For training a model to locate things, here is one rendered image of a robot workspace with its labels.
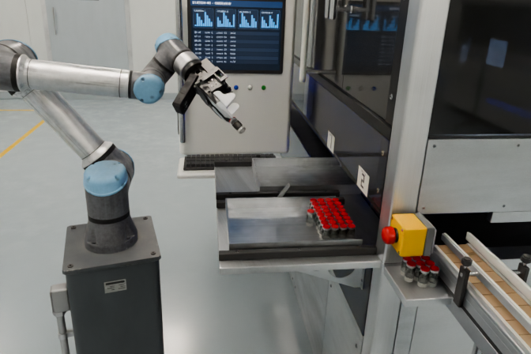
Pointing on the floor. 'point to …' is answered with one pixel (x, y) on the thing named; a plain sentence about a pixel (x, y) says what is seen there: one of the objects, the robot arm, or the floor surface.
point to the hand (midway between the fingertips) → (227, 119)
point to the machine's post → (409, 131)
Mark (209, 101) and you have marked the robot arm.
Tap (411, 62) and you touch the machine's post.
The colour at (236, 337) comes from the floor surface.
